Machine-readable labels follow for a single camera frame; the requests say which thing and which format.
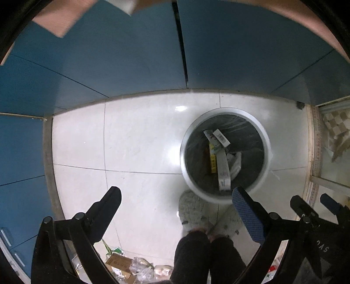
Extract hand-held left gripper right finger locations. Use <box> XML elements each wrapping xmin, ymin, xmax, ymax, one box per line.
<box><xmin>231</xmin><ymin>187</ymin><xmax>320</xmax><ymax>284</ymax></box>

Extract grey fluffy slipper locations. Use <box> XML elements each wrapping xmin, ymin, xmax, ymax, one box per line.
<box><xmin>178</xmin><ymin>191</ymin><xmax>215</xmax><ymax>236</ymax></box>
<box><xmin>212</xmin><ymin>205</ymin><xmax>247</xmax><ymax>241</ymax></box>

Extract white round trash can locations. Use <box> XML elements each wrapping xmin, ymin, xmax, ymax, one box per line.
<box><xmin>180</xmin><ymin>107</ymin><xmax>274</xmax><ymax>205</ymax></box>

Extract green white packaging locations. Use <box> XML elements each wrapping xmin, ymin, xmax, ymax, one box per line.
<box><xmin>102</xmin><ymin>239</ymin><xmax>123</xmax><ymax>256</ymax></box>

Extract long white box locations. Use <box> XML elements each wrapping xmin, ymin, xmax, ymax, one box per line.
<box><xmin>217</xmin><ymin>149</ymin><xmax>232</xmax><ymax>192</ymax></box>

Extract wooden door frame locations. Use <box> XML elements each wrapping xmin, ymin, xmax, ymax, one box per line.
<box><xmin>308</xmin><ymin>105</ymin><xmax>326</xmax><ymax>204</ymax></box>

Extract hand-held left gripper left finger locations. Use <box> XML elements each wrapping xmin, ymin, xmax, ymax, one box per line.
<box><xmin>31</xmin><ymin>186</ymin><xmax>122</xmax><ymax>284</ymax></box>

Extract yellow box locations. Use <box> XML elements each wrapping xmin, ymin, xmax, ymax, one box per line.
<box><xmin>209</xmin><ymin>142</ymin><xmax>218</xmax><ymax>175</ymax></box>

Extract silver cabinet handle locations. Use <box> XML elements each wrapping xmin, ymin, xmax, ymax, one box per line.
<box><xmin>0</xmin><ymin>228</ymin><xmax>13</xmax><ymax>246</ymax></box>
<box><xmin>12</xmin><ymin>251</ymin><xmax>25</xmax><ymax>268</ymax></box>

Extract blue cabinet door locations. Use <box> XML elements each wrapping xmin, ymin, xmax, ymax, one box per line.
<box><xmin>0</xmin><ymin>55</ymin><xmax>110</xmax><ymax>116</ymax></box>
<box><xmin>273</xmin><ymin>49</ymin><xmax>350</xmax><ymax>106</ymax></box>
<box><xmin>11</xmin><ymin>0</ymin><xmax>189</xmax><ymax>101</ymax></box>
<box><xmin>177</xmin><ymin>0</ymin><xmax>341</xmax><ymax>95</ymax></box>
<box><xmin>0</xmin><ymin>114</ymin><xmax>54</xmax><ymax>186</ymax></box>

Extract brown cardboard box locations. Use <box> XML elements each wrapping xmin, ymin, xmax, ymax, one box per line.
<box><xmin>105</xmin><ymin>253</ymin><xmax>137</xmax><ymax>284</ymax></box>

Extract person's dark trousers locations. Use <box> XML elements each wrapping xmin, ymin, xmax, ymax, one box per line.
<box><xmin>170</xmin><ymin>231</ymin><xmax>248</xmax><ymax>284</ymax></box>

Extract white tissue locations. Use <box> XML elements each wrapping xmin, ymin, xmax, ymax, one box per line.
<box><xmin>226</xmin><ymin>151</ymin><xmax>242</xmax><ymax>181</ymax></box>

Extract blue cabinet drawer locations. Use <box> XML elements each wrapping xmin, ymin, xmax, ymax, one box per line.
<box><xmin>0</xmin><ymin>175</ymin><xmax>66</xmax><ymax>276</ymax></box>

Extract beige checkered cloth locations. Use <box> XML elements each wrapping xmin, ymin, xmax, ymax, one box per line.
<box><xmin>321</xmin><ymin>111</ymin><xmax>350</xmax><ymax>161</ymax></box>

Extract clear plastic bag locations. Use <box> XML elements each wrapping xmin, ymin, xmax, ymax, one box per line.
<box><xmin>128</xmin><ymin>257</ymin><xmax>155</xmax><ymax>284</ymax></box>
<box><xmin>154</xmin><ymin>263</ymin><xmax>174</xmax><ymax>279</ymax></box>

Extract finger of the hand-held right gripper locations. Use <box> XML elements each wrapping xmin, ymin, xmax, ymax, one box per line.
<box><xmin>290</xmin><ymin>195</ymin><xmax>313</xmax><ymax>222</ymax></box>
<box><xmin>320</xmin><ymin>193</ymin><xmax>350</xmax><ymax>219</ymax></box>

